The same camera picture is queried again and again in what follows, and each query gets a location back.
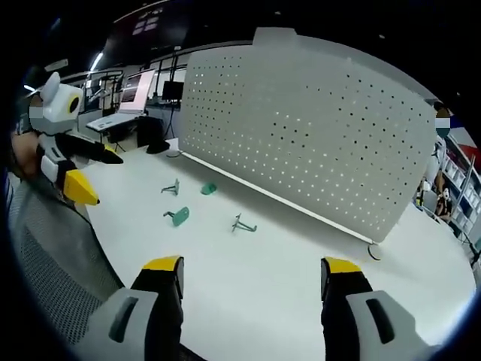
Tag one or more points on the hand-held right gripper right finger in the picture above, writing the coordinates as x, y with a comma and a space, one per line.
349, 297

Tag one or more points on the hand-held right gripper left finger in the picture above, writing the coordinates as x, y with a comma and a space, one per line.
146, 301

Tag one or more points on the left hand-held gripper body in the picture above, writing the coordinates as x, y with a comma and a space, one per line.
58, 107

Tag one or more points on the white perforated mounting plate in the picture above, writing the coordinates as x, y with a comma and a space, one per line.
300, 131

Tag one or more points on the round mounting plate foot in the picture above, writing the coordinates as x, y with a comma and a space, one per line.
374, 252

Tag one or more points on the grey background desk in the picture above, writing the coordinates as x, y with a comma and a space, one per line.
112, 121

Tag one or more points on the black cloth lump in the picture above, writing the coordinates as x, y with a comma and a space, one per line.
158, 146

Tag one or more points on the white standing display board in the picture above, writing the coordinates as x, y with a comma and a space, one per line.
136, 92

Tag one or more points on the grey mesh office chair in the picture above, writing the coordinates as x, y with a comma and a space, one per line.
52, 263

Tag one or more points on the black computer monitor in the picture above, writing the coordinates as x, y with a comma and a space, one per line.
172, 90

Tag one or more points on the storage shelves with boxes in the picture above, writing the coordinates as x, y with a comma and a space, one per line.
464, 188

